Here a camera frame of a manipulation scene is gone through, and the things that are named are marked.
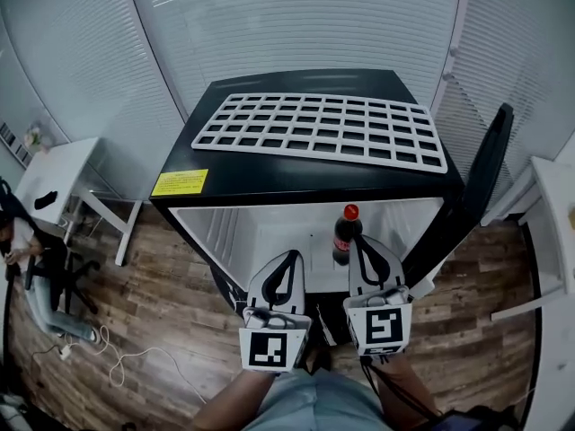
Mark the white grid rack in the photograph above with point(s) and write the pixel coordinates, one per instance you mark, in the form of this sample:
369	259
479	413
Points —
323	156

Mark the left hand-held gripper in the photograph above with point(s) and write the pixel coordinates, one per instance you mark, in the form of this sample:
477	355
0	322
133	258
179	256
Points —
269	348

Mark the black office chair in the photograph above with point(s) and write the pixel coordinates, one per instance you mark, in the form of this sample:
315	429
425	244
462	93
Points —
78	281

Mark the person's right forearm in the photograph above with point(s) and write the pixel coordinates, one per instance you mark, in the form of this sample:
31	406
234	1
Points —
415	384

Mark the pink flowers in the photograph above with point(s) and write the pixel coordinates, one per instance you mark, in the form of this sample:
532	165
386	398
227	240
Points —
33	137

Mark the person's left forearm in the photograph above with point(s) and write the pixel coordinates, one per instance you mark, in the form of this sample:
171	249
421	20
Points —
233	402

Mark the small black cloth item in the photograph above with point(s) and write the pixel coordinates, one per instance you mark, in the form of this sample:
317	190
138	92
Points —
45	200

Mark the dark cola bottle red cap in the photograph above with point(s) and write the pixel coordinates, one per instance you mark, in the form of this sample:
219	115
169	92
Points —
346	231

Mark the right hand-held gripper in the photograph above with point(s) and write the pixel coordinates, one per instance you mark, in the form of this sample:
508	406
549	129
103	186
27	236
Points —
382	326

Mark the person's black shoe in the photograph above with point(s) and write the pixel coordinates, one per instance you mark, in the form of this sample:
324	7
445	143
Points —
321	361

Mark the wooden floor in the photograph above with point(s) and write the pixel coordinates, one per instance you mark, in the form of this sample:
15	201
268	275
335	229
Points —
179	285

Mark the glass partition with blinds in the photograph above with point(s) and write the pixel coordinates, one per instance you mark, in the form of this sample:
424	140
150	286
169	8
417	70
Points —
292	25

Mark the black mini fridge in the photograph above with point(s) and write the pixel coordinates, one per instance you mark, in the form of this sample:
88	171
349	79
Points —
269	182

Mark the white table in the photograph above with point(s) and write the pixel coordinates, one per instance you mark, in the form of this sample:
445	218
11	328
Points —
67	164
552	187

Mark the yellow sticker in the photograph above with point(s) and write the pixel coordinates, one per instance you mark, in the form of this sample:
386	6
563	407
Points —
179	182

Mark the white power adapter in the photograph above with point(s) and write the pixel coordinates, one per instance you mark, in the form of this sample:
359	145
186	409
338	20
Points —
65	354

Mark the person's light blue clothing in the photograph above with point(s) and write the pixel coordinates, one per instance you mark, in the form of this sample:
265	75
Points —
314	407

